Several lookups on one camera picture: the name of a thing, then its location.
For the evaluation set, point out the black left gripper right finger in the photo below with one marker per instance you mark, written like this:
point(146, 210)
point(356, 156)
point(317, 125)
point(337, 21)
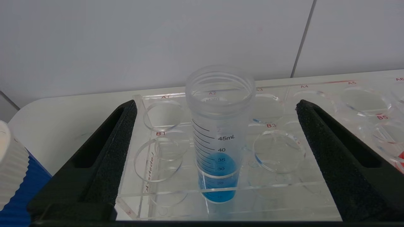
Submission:
point(341, 157)

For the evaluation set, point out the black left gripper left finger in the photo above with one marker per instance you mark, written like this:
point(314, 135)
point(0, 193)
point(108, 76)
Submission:
point(104, 164)

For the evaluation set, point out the test tube with blue liquid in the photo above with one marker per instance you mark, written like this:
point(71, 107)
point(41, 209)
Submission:
point(217, 176)

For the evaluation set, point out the test tube with red liquid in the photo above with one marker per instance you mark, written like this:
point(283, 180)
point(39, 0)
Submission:
point(401, 159)

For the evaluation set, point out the clear acrylic test tube rack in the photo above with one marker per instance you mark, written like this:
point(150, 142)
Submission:
point(284, 195)

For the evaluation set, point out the blue and white paper cup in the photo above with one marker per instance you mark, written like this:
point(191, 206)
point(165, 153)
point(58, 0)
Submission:
point(19, 189)

